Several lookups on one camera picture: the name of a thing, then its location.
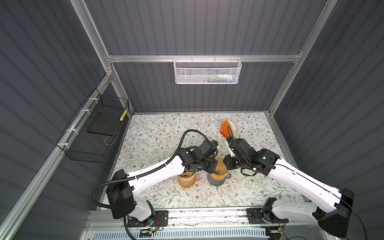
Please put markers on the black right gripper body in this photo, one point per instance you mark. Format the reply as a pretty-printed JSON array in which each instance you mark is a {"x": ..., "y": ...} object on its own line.
[{"x": 231, "y": 162}]

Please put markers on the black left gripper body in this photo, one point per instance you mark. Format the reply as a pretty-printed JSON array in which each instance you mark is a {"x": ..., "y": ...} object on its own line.
[{"x": 209, "y": 165}]

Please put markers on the orange glass carafe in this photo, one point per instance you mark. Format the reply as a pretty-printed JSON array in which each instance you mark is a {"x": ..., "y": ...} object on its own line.
[{"x": 188, "y": 179}]

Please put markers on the grey glass carafe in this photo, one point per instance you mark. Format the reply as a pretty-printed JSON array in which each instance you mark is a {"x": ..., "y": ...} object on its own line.
[{"x": 218, "y": 180}]

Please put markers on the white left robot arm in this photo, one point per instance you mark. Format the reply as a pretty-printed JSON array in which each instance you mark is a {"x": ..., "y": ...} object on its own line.
[{"x": 124, "y": 197}]

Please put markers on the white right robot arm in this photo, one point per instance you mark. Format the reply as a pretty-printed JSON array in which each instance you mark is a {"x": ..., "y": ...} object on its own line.
[{"x": 328, "y": 207}]

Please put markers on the orange coffee filter box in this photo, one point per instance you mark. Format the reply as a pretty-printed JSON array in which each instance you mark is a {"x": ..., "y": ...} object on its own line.
[{"x": 228, "y": 129}]

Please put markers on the yellow marker pen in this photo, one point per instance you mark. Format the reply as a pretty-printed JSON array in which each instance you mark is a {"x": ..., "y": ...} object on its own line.
[{"x": 124, "y": 115}]

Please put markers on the black flat pad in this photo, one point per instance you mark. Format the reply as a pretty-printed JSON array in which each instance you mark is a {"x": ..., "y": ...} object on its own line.
[{"x": 105, "y": 124}]

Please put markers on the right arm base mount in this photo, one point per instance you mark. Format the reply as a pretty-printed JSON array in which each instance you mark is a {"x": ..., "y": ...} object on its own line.
[{"x": 258, "y": 216}]

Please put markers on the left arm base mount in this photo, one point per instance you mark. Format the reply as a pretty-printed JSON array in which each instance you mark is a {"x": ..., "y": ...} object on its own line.
[{"x": 158, "y": 218}]

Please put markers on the white wire basket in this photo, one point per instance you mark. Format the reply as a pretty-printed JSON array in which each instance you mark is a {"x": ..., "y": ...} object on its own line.
[{"x": 207, "y": 71}]

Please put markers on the black wire basket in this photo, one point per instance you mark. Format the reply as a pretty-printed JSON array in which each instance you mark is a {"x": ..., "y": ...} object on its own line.
[{"x": 79, "y": 145}]

